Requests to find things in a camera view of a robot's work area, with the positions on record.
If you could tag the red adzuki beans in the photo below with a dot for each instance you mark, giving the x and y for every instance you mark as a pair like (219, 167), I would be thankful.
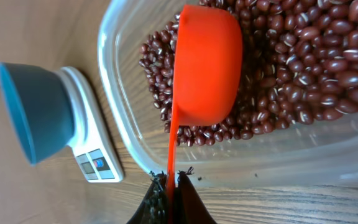
(300, 65)

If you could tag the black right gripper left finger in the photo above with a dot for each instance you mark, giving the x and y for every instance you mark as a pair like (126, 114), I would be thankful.
(153, 208)

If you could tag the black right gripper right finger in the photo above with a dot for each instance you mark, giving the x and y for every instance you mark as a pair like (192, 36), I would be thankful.
(188, 206)

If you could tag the clear plastic bean container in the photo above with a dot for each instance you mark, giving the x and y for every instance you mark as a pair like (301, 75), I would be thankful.
(322, 153)

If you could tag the white digital kitchen scale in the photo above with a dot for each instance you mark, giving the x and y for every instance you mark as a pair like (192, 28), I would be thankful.
(91, 145)

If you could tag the red plastic measuring scoop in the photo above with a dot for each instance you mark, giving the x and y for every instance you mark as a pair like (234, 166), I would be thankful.
(207, 71)

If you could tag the blue plastic bowl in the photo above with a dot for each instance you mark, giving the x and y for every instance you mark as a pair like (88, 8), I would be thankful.
(39, 107)

